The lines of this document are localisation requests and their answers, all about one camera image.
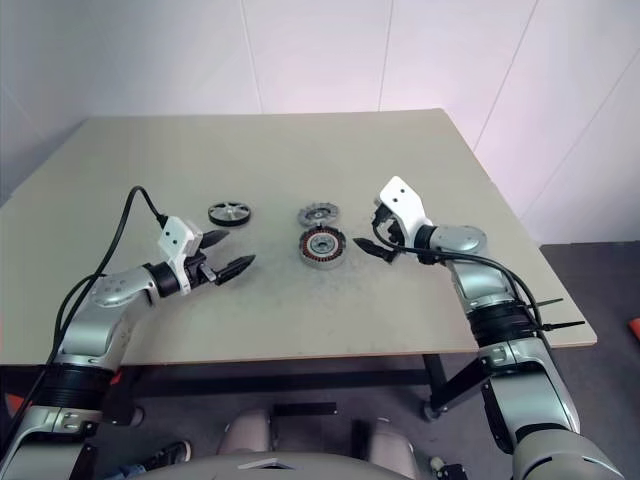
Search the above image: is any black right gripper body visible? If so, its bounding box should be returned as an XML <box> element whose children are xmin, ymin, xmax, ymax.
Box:
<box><xmin>371</xmin><ymin>203</ymin><xmax>406</xmax><ymax>252</ymax></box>

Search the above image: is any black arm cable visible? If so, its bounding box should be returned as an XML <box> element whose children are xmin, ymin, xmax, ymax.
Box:
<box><xmin>392</xmin><ymin>242</ymin><xmax>551</xmax><ymax>346</ymax></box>
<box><xmin>7</xmin><ymin>185</ymin><xmax>169</xmax><ymax>436</ymax></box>

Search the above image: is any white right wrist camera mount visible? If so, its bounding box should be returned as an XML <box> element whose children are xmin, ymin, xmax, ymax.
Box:
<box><xmin>378</xmin><ymin>175</ymin><xmax>434</xmax><ymax>247</ymax></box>

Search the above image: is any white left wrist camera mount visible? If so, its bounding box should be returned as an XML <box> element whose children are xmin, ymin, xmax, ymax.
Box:
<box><xmin>157</xmin><ymin>215</ymin><xmax>204</xmax><ymax>297</ymax></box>

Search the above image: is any blurred grey metal part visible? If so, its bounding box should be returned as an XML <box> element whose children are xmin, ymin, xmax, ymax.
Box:
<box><xmin>296</xmin><ymin>203</ymin><xmax>342</xmax><ymax>228</ymax></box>

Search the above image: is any black spoked wheel disc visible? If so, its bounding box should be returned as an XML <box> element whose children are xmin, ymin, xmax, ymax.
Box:
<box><xmin>206</xmin><ymin>199</ymin><xmax>252</xmax><ymax>229</ymax></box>

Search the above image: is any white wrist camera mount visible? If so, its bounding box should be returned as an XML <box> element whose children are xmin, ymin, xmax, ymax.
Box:
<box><xmin>157</xmin><ymin>215</ymin><xmax>204</xmax><ymax>297</ymax></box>
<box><xmin>378</xmin><ymin>175</ymin><xmax>434</xmax><ymax>247</ymax></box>

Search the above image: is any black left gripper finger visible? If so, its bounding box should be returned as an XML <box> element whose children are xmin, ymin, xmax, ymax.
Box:
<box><xmin>215</xmin><ymin>254</ymin><xmax>258</xmax><ymax>287</ymax></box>
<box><xmin>199</xmin><ymin>229</ymin><xmax>232</xmax><ymax>252</ymax></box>

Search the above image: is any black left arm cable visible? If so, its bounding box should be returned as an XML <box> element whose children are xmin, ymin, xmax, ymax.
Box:
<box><xmin>7</xmin><ymin>185</ymin><xmax>169</xmax><ymax>436</ymax></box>

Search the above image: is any grey robot torso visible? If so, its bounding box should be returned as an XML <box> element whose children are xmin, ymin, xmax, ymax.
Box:
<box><xmin>187</xmin><ymin>451</ymin><xmax>419</xmax><ymax>480</ymax></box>

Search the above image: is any dark sneaker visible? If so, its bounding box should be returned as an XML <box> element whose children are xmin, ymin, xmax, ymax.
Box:
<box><xmin>147</xmin><ymin>439</ymin><xmax>193</xmax><ymax>472</ymax></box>

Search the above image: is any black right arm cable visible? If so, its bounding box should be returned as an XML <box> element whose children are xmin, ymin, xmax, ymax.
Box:
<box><xmin>392</xmin><ymin>242</ymin><xmax>551</xmax><ymax>346</ymax></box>

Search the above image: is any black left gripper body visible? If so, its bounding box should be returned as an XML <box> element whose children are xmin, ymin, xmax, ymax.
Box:
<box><xmin>184</xmin><ymin>251</ymin><xmax>222</xmax><ymax>292</ymax></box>

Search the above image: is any copper wound motor stator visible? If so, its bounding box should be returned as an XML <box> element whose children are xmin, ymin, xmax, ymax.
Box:
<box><xmin>298</xmin><ymin>225</ymin><xmax>348</xmax><ymax>272</ymax></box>

